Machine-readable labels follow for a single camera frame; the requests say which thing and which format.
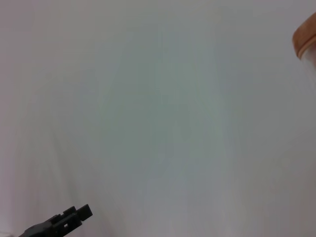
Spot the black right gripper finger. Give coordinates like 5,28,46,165
18,203,93,237

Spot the clear glass dispenser jar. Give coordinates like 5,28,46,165
298,37,316,84

